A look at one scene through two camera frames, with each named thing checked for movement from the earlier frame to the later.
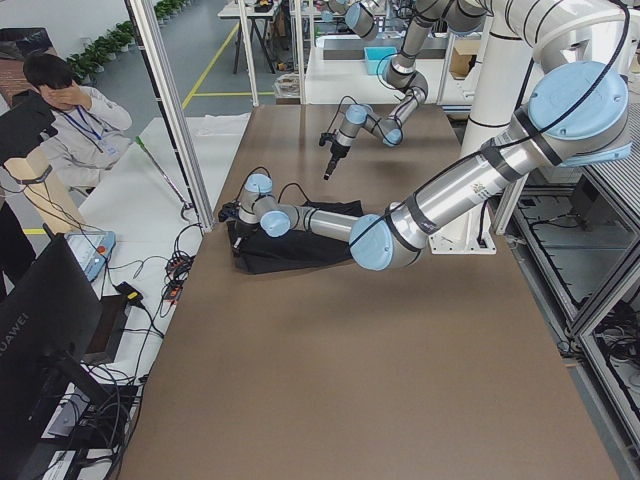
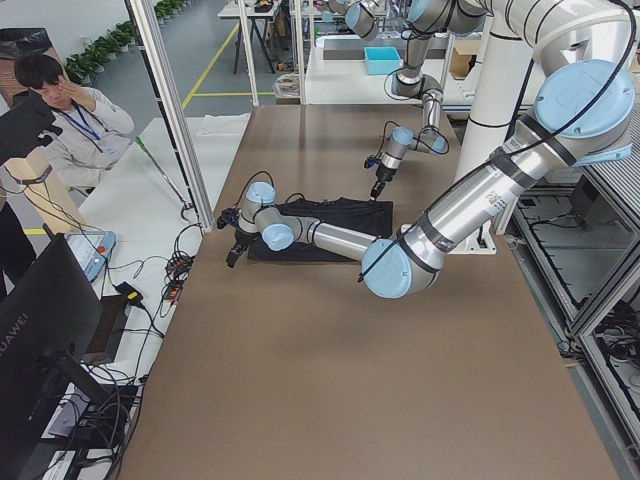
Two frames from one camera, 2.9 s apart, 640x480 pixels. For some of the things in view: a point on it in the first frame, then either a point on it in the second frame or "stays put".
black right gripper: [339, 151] -> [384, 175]
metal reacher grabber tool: [186, 205] stays put
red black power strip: [177, 269] stays put
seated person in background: [88, 135] stays put
